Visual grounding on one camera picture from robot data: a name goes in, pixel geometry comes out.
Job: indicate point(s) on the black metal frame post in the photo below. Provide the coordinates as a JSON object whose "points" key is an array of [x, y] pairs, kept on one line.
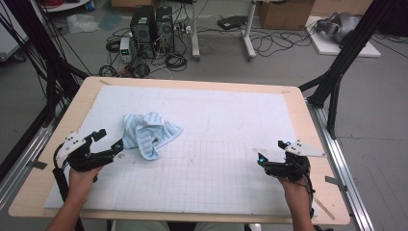
{"points": [[41, 48], [349, 51]]}

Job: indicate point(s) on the person's left hand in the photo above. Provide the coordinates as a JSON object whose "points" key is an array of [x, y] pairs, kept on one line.
{"points": [[79, 184]]}

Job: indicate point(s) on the white power supply unit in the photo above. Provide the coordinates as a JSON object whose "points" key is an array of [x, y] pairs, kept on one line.
{"points": [[125, 49]]}

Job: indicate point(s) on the flat black device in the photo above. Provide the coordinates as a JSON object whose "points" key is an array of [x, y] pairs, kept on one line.
{"points": [[231, 22]]}

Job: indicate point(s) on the blue striped towel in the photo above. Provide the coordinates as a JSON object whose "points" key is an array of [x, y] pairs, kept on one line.
{"points": [[150, 134]]}

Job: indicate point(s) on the clear plastic bag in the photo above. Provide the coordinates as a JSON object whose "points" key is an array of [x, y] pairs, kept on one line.
{"points": [[82, 23]]}

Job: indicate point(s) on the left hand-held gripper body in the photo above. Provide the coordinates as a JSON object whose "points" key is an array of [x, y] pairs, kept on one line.
{"points": [[80, 159]]}

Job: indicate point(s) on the grey headset device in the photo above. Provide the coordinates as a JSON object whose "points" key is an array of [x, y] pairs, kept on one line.
{"points": [[340, 27]]}

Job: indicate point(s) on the grey tape piece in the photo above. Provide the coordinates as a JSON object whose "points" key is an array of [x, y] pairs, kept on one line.
{"points": [[335, 182]]}

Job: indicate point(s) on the slim black computer tower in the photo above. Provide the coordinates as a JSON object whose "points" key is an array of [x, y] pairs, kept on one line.
{"points": [[165, 30]]}

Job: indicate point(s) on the black tape piece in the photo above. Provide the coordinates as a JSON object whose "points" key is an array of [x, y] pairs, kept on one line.
{"points": [[38, 165]]}

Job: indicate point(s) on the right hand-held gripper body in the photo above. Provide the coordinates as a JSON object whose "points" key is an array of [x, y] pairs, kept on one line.
{"points": [[292, 170]]}

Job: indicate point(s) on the brown cardboard box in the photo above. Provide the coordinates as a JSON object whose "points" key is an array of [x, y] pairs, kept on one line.
{"points": [[285, 14]]}

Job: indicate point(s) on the aluminium rail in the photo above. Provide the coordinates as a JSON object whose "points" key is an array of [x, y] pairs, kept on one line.
{"points": [[340, 163], [22, 163]]}

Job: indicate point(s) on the white foam mat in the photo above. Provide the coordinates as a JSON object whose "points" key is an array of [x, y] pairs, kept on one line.
{"points": [[198, 106]]}

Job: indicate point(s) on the large black computer tower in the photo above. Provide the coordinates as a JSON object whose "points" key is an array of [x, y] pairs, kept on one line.
{"points": [[142, 30]]}

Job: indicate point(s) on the white floor board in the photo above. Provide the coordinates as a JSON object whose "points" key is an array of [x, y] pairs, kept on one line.
{"points": [[327, 48]]}

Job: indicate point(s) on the person's right hand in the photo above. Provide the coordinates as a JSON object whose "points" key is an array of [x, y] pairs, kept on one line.
{"points": [[296, 194]]}

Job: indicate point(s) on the white desk leg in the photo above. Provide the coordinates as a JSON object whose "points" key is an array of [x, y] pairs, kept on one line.
{"points": [[195, 32], [248, 35]]}

